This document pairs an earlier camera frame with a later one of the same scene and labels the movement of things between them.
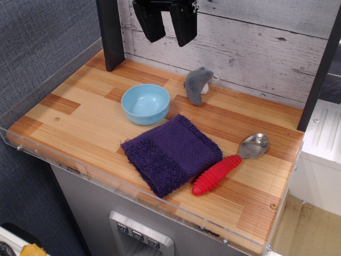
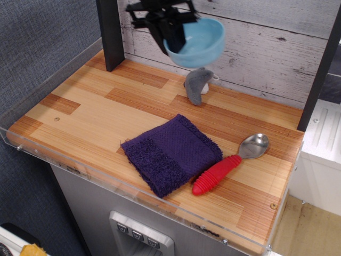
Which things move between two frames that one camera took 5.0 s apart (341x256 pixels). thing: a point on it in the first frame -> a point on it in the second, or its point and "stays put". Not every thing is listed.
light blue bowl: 146,104 -> 204,41
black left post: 111,33 stays put
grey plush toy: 195,81 stays put
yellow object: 32,250 stays put
